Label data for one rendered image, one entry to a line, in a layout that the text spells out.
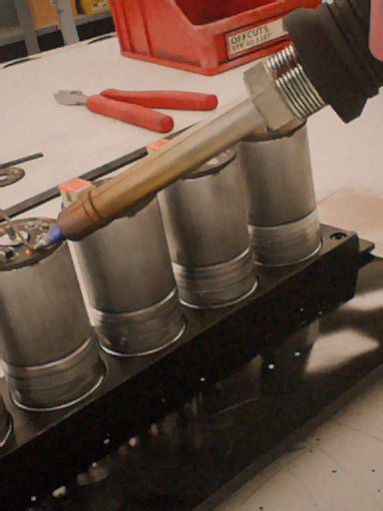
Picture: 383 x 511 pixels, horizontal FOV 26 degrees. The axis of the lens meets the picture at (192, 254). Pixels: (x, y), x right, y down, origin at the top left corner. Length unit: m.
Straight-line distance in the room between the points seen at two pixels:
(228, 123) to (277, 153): 0.07
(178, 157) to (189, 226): 0.05
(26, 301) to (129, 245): 0.03
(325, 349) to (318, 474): 0.04
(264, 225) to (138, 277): 0.05
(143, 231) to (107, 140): 0.25
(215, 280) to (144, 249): 0.03
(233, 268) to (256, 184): 0.03
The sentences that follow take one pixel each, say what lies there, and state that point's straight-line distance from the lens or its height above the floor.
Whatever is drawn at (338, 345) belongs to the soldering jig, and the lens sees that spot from 0.23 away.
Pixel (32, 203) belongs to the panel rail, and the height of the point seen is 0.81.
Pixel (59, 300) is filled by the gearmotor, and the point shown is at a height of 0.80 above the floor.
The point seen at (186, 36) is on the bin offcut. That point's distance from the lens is 0.54.
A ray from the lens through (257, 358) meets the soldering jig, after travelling 0.23.
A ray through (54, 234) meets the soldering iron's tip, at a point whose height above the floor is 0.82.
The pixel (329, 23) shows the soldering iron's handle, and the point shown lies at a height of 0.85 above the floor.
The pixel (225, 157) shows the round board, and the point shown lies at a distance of 0.22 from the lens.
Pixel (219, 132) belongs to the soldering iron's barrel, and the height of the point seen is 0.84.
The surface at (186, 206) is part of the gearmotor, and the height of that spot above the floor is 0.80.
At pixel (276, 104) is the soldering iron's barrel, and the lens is 0.16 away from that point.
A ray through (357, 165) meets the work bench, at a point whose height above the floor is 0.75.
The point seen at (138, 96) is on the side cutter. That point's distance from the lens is 0.49.
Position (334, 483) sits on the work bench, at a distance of 0.20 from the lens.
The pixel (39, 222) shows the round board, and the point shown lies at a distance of 0.21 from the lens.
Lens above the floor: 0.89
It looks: 27 degrees down
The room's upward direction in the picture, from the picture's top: 11 degrees counter-clockwise
